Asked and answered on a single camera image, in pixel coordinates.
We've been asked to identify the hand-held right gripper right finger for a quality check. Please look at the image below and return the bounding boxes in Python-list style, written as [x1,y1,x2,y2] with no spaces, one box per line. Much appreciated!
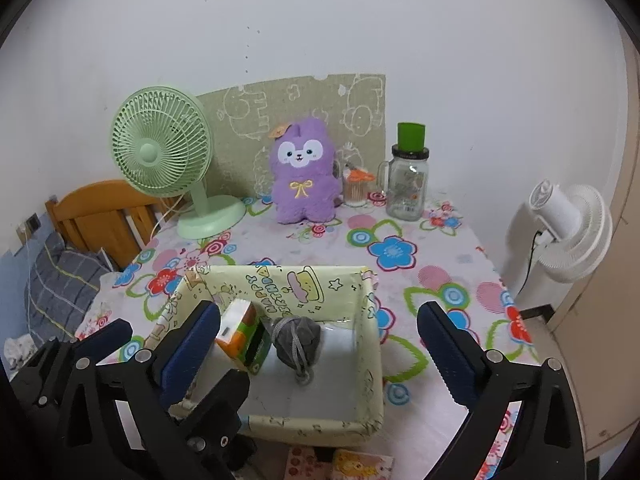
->
[416,301,587,480]

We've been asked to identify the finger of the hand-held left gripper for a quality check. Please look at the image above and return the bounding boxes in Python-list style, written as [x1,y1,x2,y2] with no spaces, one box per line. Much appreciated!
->
[10,319,133,461]
[172,369,258,480]

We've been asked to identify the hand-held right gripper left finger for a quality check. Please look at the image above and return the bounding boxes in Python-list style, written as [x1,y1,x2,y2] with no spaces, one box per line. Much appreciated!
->
[55,301,221,480]

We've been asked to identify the cartoon printed yellow storage box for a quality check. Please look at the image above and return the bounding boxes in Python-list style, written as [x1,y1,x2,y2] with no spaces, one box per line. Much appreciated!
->
[155,264,386,446]

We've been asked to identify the orange green carton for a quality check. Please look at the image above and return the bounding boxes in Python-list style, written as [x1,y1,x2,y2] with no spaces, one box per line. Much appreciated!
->
[215,300,271,373]

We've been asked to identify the grey plaid bedding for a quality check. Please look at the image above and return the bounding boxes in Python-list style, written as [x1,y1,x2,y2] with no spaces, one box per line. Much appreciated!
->
[25,234,117,351]

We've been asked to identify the white crumpled cloth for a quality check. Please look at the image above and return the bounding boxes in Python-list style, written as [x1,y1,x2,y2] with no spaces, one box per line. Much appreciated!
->
[5,335,37,367]

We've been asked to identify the floral printed tablecloth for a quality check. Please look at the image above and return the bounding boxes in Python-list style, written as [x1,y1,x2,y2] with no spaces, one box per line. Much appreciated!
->
[75,194,546,480]

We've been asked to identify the wooden bed headboard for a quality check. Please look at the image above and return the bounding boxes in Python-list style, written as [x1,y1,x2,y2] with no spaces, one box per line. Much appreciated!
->
[45,180,193,271]

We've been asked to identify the yellow cartoon packet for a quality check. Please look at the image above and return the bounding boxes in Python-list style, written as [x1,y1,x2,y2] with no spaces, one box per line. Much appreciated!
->
[332,449,396,480]

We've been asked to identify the glass jar mug green lid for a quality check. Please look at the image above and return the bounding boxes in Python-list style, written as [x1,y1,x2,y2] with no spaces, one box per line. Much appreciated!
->
[377,122,431,220]

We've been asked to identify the white circulator fan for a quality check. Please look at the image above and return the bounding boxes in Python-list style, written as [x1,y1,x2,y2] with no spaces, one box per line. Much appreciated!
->
[527,179,613,283]

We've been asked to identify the small orange lid container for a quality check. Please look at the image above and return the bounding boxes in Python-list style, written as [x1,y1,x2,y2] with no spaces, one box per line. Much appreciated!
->
[342,167,376,207]

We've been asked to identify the green desk fan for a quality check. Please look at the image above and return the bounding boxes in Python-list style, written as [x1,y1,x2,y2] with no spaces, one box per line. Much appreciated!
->
[111,86,247,239]

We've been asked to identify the purple plush toy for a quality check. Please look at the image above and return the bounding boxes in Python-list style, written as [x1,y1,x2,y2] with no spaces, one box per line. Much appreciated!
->
[270,116,343,225]

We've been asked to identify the green elephant printed board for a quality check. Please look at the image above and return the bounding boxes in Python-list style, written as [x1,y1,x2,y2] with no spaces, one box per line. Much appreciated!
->
[195,74,387,200]

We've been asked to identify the grey drawstring pouch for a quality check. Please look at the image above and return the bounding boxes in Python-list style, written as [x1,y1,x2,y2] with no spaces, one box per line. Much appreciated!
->
[267,316,322,386]

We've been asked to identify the black fan cable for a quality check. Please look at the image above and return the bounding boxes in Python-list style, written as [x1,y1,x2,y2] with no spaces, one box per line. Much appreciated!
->
[516,230,546,297]

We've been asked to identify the white fan cable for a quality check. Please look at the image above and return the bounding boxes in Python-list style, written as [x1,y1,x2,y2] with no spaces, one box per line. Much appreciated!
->
[149,194,196,243]

